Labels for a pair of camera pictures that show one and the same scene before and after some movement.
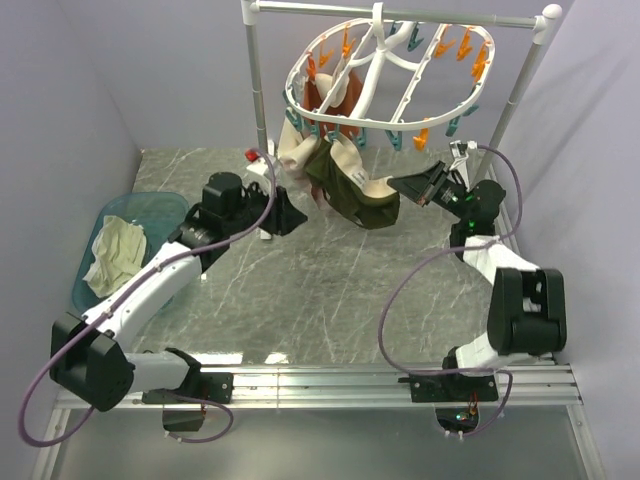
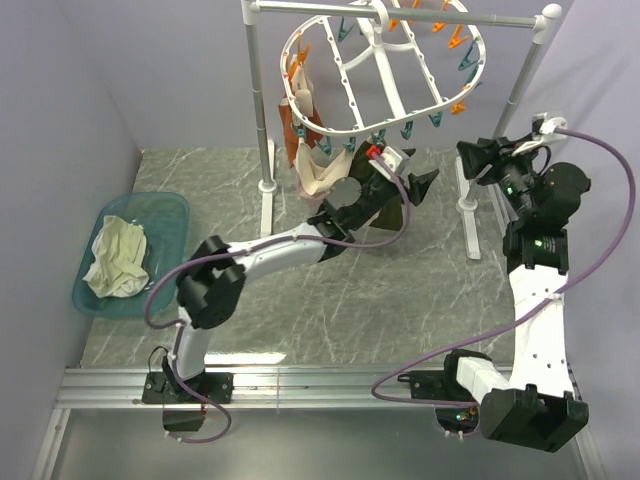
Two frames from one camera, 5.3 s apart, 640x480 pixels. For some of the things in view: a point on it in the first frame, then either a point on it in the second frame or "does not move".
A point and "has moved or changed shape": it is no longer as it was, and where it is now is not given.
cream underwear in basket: x=118 y=247 does not move
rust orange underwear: x=313 y=101 → x=289 y=132
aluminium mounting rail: x=361 y=388 does not move
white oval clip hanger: x=385 y=73 has moved or changed shape
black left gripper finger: x=284 y=215 → x=418 y=185
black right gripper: x=422 y=187 → x=476 y=156
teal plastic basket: x=159 y=213 does not move
